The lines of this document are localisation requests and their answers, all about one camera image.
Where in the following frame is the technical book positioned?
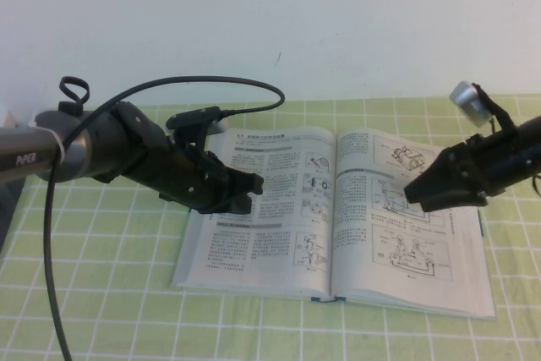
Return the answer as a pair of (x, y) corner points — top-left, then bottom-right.
(171, 125), (498, 320)

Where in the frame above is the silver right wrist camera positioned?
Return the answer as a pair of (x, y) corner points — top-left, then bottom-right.
(448, 80), (517, 134)

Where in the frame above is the green checked tablecloth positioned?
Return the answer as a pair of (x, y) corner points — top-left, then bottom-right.
(0, 96), (541, 361)

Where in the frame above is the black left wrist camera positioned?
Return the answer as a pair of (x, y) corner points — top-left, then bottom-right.
(166, 106), (232, 155)

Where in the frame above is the long black camera cable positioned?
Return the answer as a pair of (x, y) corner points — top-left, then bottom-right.
(45, 76), (285, 361)

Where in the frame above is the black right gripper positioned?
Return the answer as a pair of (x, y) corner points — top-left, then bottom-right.
(403, 134), (507, 213)

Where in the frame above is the short black cable loop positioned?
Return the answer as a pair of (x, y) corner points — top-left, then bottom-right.
(57, 76), (90, 117)

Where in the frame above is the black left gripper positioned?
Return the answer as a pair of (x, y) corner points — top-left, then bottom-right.
(158, 139), (266, 216)

